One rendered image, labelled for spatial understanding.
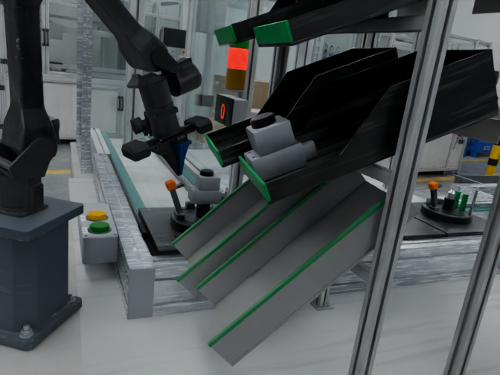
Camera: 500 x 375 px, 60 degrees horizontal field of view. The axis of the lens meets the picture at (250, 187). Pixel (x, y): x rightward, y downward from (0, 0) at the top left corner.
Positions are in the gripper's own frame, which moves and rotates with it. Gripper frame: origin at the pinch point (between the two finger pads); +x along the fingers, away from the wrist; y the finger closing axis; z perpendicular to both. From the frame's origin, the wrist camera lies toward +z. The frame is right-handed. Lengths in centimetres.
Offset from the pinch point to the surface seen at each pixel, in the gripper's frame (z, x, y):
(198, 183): -2.4, 6.0, -2.6
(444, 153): 263, 276, -553
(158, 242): -6.9, 11.6, 11.1
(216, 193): -4.6, 9.0, -5.2
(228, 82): 11.9, -8.4, -24.8
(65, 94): 521, 63, -104
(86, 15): 80, -29, -18
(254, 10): 9.7, -23.4, -35.1
